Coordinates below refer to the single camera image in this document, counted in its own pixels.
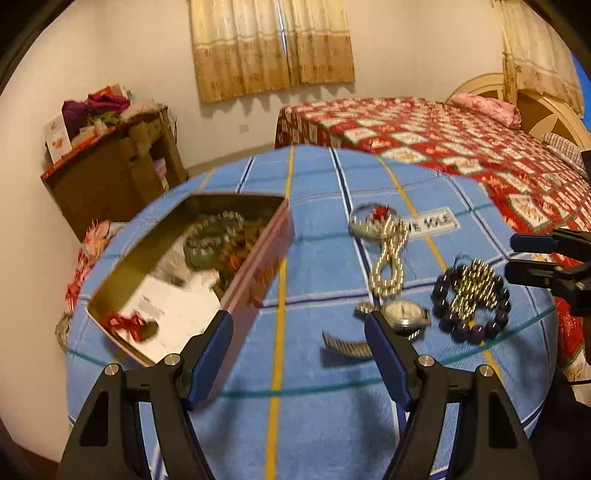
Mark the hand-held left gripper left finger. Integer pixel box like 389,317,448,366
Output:
55,310,234,480

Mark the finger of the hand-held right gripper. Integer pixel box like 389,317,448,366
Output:
504,258,583,292
510,229,591,254

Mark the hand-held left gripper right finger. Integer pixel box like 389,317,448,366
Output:
365,310,541,480

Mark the silver wristwatch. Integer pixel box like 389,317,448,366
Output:
322,300,432,358

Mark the gold metal bead bracelet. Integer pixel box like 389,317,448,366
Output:
450,259,504,319

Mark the dark purple bead bracelet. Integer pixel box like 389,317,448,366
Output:
431,267,512,344

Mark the white pearl necklace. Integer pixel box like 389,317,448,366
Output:
369,215,411,298

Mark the red cord bracelet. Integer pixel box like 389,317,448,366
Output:
108,311,160,343

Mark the brown wooden bead necklace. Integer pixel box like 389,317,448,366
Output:
216,210,265,296

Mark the green jade bangle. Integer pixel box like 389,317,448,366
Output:
183,217,232,271

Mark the pink rectangular tin box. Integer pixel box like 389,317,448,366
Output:
85,193,296,367

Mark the silver bangle with red charm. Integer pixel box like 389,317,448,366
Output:
348,203,398,238

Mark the printed paper leaflet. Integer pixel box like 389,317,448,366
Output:
124,258,222,365

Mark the blue checked tablecloth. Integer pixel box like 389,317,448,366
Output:
65,144,557,480

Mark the striped pillow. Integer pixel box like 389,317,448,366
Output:
542,132,586,169

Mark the pink floral pillow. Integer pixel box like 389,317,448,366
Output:
450,92,522,130

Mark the woven straw bag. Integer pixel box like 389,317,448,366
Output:
54,309,75,352

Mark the cream wooden headboard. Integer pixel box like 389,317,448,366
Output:
445,73,591,148

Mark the pile of clothes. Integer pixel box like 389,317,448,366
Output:
65,219,125,315

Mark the beige patterned side curtain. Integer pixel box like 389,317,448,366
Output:
501,0,585,116

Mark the brown wooden desk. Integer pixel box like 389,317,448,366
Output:
41,105,189,241

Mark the red flat box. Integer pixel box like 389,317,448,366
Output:
41,134,116,181

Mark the pink quilted cloth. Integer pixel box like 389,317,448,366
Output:
122,99,162,121

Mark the white upright cardboard box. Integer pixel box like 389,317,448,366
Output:
45,112,72,164

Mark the magenta cloth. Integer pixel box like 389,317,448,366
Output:
88,91,130,114

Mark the purple cloth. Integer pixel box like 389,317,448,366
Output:
61,100,93,132

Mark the beige patterned window curtain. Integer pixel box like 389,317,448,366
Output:
189,0,356,103

